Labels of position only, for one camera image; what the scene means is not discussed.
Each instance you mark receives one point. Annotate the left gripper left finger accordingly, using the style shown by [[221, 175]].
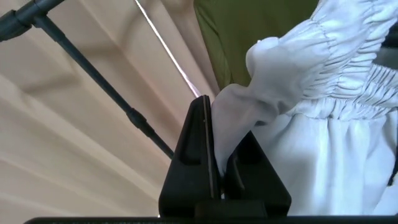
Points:
[[189, 174]]

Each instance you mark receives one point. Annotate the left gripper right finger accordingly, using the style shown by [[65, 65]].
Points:
[[255, 180]]

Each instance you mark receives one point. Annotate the pale grey garment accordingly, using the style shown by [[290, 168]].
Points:
[[311, 155]]

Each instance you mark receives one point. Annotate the green printed shirt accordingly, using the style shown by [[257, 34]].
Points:
[[242, 37]]

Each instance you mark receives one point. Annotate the black clothes rack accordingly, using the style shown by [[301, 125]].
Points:
[[93, 74]]

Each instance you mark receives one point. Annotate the beige curtain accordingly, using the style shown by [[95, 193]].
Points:
[[62, 140]]

